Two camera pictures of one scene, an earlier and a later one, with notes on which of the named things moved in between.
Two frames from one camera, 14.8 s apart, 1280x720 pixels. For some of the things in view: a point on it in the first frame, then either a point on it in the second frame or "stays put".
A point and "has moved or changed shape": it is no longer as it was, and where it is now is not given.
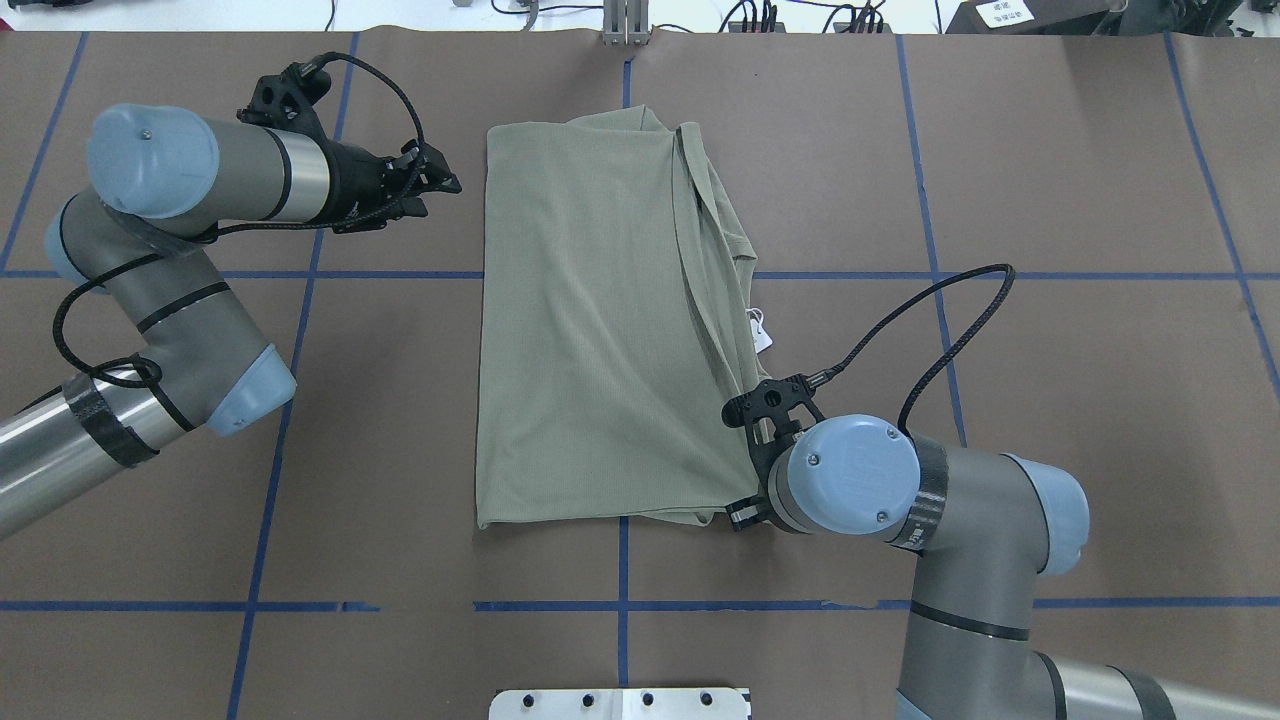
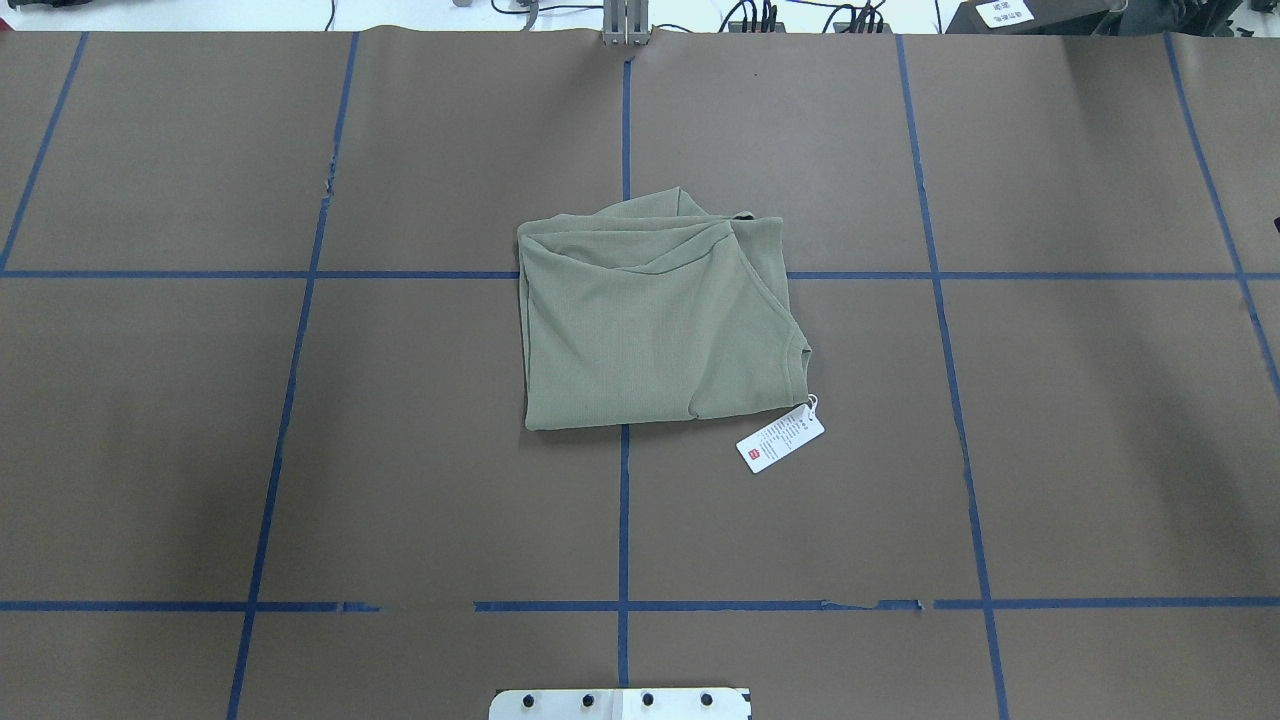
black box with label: x=1037 y=17 stays put
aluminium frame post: x=626 y=22 stays put
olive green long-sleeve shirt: x=616 y=293 has moved or changed shape
